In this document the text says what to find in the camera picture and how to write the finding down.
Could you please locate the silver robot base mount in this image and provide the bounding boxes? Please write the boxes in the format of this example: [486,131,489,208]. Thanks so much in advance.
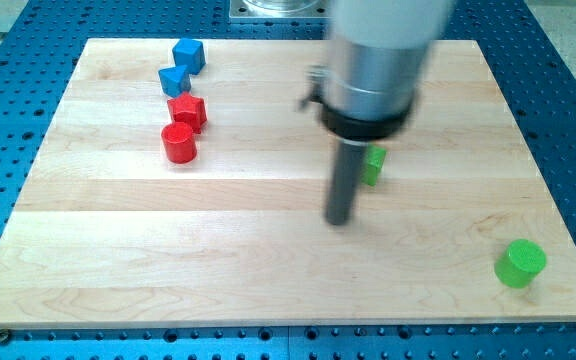
[228,0,329,21]

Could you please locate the light wooden board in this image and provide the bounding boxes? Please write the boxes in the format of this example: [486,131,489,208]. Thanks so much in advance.
[0,39,576,329]

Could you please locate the green cylinder block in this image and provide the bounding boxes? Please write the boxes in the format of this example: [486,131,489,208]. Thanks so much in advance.
[494,239,547,288]

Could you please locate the red star block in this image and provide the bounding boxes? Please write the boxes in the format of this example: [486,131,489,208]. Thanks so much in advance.
[167,92,207,134]

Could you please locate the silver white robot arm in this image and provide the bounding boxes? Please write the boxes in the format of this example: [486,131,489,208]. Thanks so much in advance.
[299,0,455,226]

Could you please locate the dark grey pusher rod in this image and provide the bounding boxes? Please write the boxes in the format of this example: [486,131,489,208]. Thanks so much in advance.
[325,139,368,226]

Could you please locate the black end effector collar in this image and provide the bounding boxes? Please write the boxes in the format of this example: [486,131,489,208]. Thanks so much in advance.
[318,90,415,142]

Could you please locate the green star block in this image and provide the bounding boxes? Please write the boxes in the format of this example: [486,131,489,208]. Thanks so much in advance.
[361,145,387,186]

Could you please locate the blue cube block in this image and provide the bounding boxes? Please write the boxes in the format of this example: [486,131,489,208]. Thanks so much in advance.
[172,38,206,75]

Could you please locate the red cylinder block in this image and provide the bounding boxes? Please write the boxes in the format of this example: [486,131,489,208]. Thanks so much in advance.
[161,122,197,164]

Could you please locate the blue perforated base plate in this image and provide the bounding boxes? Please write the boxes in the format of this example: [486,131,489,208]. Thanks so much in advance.
[0,0,576,359]

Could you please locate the blue triangle block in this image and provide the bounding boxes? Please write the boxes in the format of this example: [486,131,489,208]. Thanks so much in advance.
[158,65,191,98]

